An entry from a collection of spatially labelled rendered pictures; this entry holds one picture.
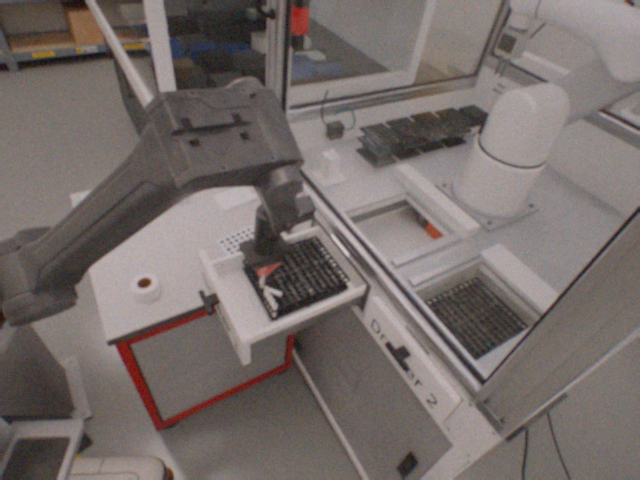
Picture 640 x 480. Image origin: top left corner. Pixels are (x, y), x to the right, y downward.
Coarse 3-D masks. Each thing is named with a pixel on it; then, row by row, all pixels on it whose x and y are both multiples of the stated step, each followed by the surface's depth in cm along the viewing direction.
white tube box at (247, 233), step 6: (246, 228) 126; (252, 228) 126; (234, 234) 124; (240, 234) 124; (246, 234) 125; (252, 234) 125; (216, 240) 121; (222, 240) 122; (228, 240) 122; (234, 240) 122; (240, 240) 122; (222, 246) 120; (228, 246) 120; (234, 246) 121; (222, 252) 120; (228, 252) 118; (234, 252) 119
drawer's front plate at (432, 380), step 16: (384, 304) 94; (368, 320) 101; (384, 320) 94; (400, 336) 90; (416, 352) 86; (400, 368) 94; (416, 368) 88; (432, 368) 84; (432, 384) 84; (448, 384) 82; (432, 400) 86; (448, 400) 81; (448, 416) 85
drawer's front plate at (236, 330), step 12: (204, 252) 100; (204, 264) 98; (216, 276) 95; (216, 288) 93; (228, 300) 91; (228, 312) 89; (228, 324) 92; (240, 324) 87; (240, 336) 85; (240, 348) 88; (240, 360) 92
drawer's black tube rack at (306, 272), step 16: (304, 240) 111; (320, 240) 111; (288, 256) 106; (304, 256) 106; (320, 256) 107; (272, 272) 101; (288, 272) 102; (304, 272) 103; (320, 272) 103; (336, 272) 104; (256, 288) 101; (272, 288) 102; (288, 288) 103; (304, 288) 99; (320, 288) 100; (336, 288) 104; (288, 304) 95; (304, 304) 99; (272, 320) 96
